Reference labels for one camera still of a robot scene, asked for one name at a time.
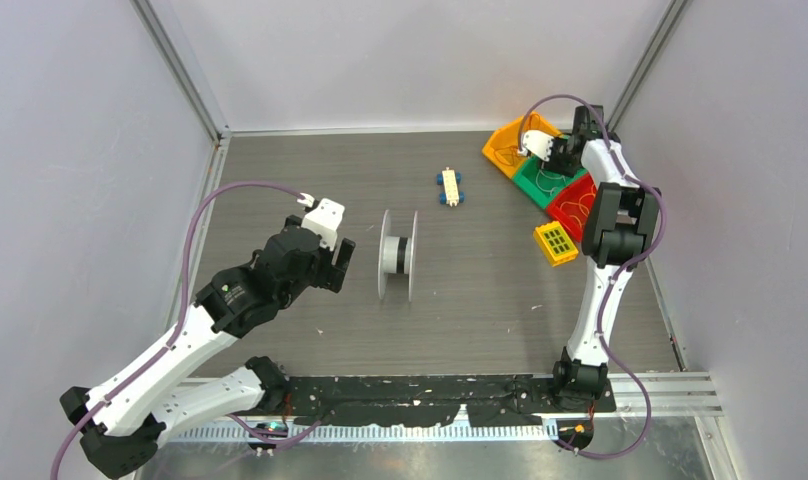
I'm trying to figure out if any red plastic bin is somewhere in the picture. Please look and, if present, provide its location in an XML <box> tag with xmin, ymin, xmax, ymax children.
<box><xmin>545</xmin><ymin>173</ymin><xmax>597</xmax><ymax>243</ymax></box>

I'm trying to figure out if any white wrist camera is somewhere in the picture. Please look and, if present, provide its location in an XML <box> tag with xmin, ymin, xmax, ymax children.
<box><xmin>297</xmin><ymin>193</ymin><xmax>345</xmax><ymax>252</ymax></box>
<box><xmin>518</xmin><ymin>130</ymin><xmax>555</xmax><ymax>162</ymax></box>

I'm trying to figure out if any yellow grid block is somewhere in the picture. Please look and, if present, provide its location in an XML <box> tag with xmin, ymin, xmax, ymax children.
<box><xmin>533</xmin><ymin>221</ymin><xmax>579</xmax><ymax>267</ymax></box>

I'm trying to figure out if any slotted cable duct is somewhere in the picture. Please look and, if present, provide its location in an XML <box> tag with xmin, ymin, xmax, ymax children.
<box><xmin>171</xmin><ymin>420</ymin><xmax>558</xmax><ymax>443</ymax></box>

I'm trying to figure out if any green plastic bin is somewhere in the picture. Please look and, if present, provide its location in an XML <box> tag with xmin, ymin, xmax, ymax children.
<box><xmin>512</xmin><ymin>159</ymin><xmax>587</xmax><ymax>209</ymax></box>

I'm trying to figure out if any beige blue connector block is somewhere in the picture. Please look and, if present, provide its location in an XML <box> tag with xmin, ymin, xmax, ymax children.
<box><xmin>436</xmin><ymin>167</ymin><xmax>465</xmax><ymax>208</ymax></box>

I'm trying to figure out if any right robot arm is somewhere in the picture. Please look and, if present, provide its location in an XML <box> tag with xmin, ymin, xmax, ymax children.
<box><xmin>549</xmin><ymin>105</ymin><xmax>660</xmax><ymax>411</ymax></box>

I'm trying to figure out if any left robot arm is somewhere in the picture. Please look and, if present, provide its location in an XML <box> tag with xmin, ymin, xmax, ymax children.
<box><xmin>60</xmin><ymin>202</ymin><xmax>355</xmax><ymax>479</ymax></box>

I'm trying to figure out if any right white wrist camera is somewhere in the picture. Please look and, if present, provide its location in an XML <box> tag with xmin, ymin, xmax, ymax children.
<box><xmin>518</xmin><ymin>130</ymin><xmax>555</xmax><ymax>162</ymax></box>

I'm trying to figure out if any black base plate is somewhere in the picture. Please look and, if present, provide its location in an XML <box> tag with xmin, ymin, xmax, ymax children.
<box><xmin>248</xmin><ymin>374</ymin><xmax>590</xmax><ymax>428</ymax></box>

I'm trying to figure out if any orange plastic bin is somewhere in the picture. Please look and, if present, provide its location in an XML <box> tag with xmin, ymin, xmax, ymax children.
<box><xmin>482</xmin><ymin>112</ymin><xmax>562</xmax><ymax>179</ymax></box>

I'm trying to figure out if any clear plastic cable spool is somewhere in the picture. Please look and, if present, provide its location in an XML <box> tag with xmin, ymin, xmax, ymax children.
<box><xmin>377</xmin><ymin>210</ymin><xmax>418</xmax><ymax>302</ymax></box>

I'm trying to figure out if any yellow cable in red bin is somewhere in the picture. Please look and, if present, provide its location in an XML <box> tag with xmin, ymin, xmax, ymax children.
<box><xmin>562</xmin><ymin>188</ymin><xmax>597</xmax><ymax>230</ymax></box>

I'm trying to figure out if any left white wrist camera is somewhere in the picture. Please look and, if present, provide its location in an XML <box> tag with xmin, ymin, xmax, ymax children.
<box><xmin>297</xmin><ymin>193</ymin><xmax>345</xmax><ymax>252</ymax></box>

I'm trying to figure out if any aluminium rail frame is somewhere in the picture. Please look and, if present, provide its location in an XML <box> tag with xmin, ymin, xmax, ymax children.
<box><xmin>603</xmin><ymin>372</ymin><xmax>724</xmax><ymax>418</ymax></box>

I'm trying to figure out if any orange cable in orange bin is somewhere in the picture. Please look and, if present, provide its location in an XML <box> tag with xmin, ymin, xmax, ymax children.
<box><xmin>495</xmin><ymin>119</ymin><xmax>544</xmax><ymax>167</ymax></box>

